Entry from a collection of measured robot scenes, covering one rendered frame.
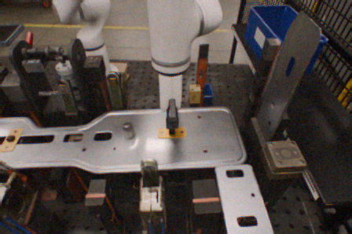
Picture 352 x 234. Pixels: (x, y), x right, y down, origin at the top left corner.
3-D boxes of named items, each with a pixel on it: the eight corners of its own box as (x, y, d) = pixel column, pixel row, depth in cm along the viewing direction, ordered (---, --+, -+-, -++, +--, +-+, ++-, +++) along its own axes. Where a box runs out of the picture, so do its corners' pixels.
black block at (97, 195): (104, 249, 74) (75, 214, 53) (108, 215, 81) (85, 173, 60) (129, 247, 74) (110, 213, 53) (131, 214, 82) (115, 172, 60)
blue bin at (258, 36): (269, 76, 82) (280, 43, 73) (243, 35, 103) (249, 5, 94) (312, 73, 84) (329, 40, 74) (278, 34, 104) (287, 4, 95)
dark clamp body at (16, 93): (42, 160, 97) (-13, 90, 69) (51, 136, 106) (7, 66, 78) (67, 159, 98) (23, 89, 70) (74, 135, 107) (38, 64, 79)
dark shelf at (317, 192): (318, 210, 53) (324, 204, 50) (230, 29, 114) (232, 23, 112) (411, 204, 53) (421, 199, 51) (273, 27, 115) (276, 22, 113)
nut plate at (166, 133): (157, 138, 67) (157, 136, 66) (157, 128, 69) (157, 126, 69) (186, 137, 67) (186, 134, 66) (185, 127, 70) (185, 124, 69)
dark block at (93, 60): (110, 148, 101) (82, 67, 71) (112, 135, 106) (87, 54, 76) (122, 147, 102) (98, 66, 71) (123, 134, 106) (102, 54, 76)
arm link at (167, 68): (151, 42, 52) (152, 53, 54) (150, 64, 46) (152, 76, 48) (188, 41, 52) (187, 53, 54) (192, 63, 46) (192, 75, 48)
